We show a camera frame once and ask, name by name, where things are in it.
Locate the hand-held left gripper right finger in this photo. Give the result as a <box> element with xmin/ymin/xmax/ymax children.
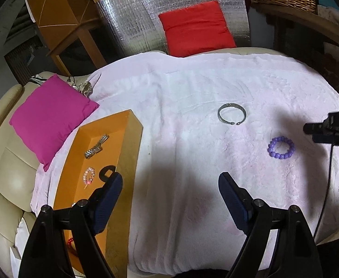
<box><xmin>218</xmin><ymin>172</ymin><xmax>322</xmax><ymax>278</ymax></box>

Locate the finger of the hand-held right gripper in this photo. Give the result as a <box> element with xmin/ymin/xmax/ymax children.
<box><xmin>303</xmin><ymin>111</ymin><xmax>339</xmax><ymax>135</ymax></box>
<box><xmin>313</xmin><ymin>135</ymin><xmax>339</xmax><ymax>149</ymax></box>

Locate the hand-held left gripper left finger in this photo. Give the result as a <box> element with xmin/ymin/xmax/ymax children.
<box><xmin>18</xmin><ymin>172</ymin><xmax>124</xmax><ymax>278</ymax></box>

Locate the black ring clip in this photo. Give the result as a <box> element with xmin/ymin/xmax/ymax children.
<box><xmin>98</xmin><ymin>165</ymin><xmax>118</xmax><ymax>181</ymax></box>

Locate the pale pink bead bracelet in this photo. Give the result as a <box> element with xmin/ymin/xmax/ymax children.
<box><xmin>83</xmin><ymin>166</ymin><xmax>96</xmax><ymax>186</ymax></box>

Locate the purple bead bracelet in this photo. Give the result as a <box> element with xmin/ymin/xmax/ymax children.
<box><xmin>267</xmin><ymin>137</ymin><xmax>295</xmax><ymax>160</ymax></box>

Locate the metal wrist watch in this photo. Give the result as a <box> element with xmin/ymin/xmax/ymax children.
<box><xmin>84</xmin><ymin>134</ymin><xmax>110</xmax><ymax>160</ymax></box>

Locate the red bead bracelet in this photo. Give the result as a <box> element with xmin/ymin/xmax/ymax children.
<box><xmin>67</xmin><ymin>237</ymin><xmax>79</xmax><ymax>255</ymax></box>

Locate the orange tray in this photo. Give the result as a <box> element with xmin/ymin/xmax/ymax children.
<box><xmin>53</xmin><ymin>109</ymin><xmax>143</xmax><ymax>278</ymax></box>

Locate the silver bangle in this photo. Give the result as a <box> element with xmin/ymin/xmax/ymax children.
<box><xmin>218</xmin><ymin>103</ymin><xmax>247</xmax><ymax>126</ymax></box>

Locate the white paper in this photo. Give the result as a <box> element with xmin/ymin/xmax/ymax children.
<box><xmin>10</xmin><ymin>218</ymin><xmax>31</xmax><ymax>268</ymax></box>

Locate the pink cushion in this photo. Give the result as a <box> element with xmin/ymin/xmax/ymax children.
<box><xmin>10</xmin><ymin>74</ymin><xmax>100</xmax><ymax>172</ymax></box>

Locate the curved wooden shelf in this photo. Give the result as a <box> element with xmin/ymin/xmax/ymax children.
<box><xmin>256</xmin><ymin>1</ymin><xmax>339</xmax><ymax>55</ymax></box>

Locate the beige leather sofa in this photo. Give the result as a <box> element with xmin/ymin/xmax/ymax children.
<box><xmin>0</xmin><ymin>71</ymin><xmax>92</xmax><ymax>278</ymax></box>

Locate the grey crumpled cloth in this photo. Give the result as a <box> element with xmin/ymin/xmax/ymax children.
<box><xmin>67</xmin><ymin>74</ymin><xmax>102</xmax><ymax>96</ymax></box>

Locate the pale pink fluffy blanket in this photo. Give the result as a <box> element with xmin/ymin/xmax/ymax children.
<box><xmin>30</xmin><ymin>48</ymin><xmax>339</xmax><ymax>275</ymax></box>

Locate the red cushion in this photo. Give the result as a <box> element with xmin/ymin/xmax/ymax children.
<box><xmin>158</xmin><ymin>0</ymin><xmax>237</xmax><ymax>58</ymax></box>

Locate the silver foil mat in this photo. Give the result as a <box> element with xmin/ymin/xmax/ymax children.
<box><xmin>96</xmin><ymin>0</ymin><xmax>249</xmax><ymax>57</ymax></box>

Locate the wooden stool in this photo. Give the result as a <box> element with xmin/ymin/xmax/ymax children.
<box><xmin>22</xmin><ymin>0</ymin><xmax>109</xmax><ymax>76</ymax></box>

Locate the black cable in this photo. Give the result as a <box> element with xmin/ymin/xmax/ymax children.
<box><xmin>313</xmin><ymin>146</ymin><xmax>336</xmax><ymax>238</ymax></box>

